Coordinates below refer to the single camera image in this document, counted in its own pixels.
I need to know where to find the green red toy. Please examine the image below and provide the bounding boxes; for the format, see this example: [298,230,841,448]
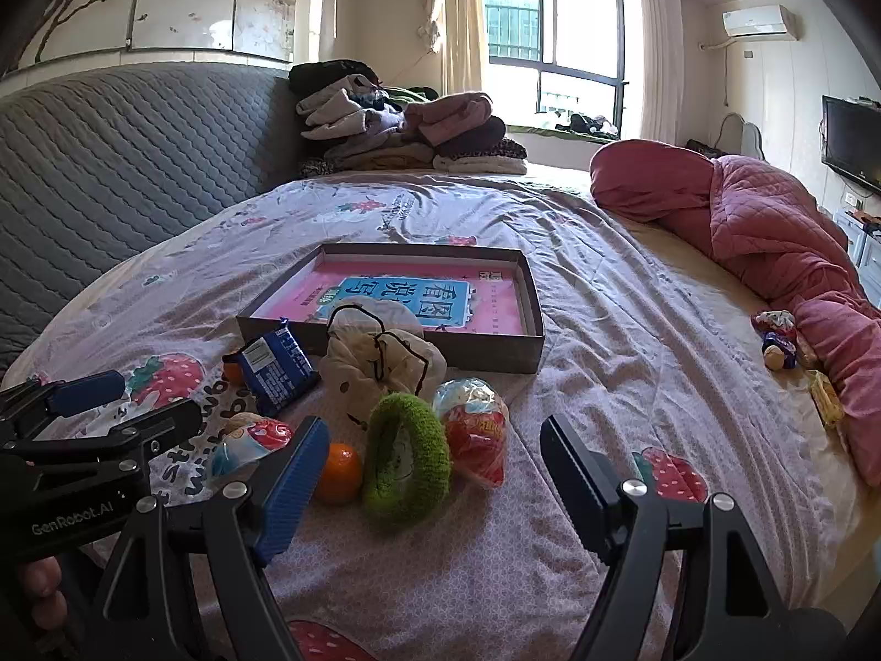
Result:
[362,392,452,516]

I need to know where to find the small colourful toy figure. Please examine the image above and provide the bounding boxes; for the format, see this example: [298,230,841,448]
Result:
[752,310,800,371]

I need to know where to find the cream scrunchie with black trim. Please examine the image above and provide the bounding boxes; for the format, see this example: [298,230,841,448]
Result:
[318,297,450,428]

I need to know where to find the person's left hand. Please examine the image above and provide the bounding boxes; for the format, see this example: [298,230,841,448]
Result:
[17,556,70,635]

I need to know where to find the red candy bag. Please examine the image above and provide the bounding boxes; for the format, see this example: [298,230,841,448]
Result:
[432,377,510,490]

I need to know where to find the blue white candy bag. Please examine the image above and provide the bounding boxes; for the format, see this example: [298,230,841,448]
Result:
[210,413,296,479]

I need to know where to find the pile of folded clothes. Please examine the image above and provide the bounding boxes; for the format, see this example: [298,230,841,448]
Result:
[287,61,530,178]

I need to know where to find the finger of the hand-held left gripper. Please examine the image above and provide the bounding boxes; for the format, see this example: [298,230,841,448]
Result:
[0,370,126,428]
[0,398,205,470]

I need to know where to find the pink quilt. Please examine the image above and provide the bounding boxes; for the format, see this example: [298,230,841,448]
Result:
[589,139,881,490]

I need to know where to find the yellow packet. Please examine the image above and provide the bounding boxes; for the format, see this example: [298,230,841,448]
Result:
[807,370,844,426]

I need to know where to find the black television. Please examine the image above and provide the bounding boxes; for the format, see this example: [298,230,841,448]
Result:
[821,95,881,195]

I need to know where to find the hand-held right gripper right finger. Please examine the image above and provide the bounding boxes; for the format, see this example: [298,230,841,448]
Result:
[539,415,792,661]

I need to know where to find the grey quilted headboard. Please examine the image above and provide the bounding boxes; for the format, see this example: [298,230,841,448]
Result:
[0,61,307,373]

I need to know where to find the strawberry printed bedsheet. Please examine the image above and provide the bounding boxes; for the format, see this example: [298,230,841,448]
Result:
[0,172,861,661]

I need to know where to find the green windowsill cushion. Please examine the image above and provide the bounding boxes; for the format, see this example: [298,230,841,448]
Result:
[505,124,613,145]

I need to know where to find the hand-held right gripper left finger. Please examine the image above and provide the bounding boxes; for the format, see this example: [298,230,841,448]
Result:
[86,416,333,661]

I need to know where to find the floral wall painting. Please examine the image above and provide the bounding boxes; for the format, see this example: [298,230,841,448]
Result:
[14,0,300,70]

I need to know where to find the white chair back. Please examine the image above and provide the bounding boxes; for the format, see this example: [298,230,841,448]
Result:
[719,112,764,159]

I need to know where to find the beige curtain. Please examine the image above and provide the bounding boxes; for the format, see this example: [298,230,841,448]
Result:
[637,0,682,145]
[440,0,491,94]

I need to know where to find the white storage drawers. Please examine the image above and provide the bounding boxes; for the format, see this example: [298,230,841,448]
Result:
[833,210,881,269]

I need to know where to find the white air conditioner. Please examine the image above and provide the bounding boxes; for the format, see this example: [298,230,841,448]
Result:
[721,4,800,41]

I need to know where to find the dark clothes on windowsill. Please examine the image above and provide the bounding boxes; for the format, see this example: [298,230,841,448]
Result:
[554,112,621,139]

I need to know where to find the grey cardboard box tray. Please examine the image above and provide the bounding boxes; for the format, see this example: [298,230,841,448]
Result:
[236,242,546,374]

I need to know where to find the dark framed window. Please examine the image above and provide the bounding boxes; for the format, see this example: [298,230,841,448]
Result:
[480,0,629,140]

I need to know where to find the blue snack packet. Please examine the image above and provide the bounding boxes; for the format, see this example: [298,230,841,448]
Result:
[221,318,321,418]

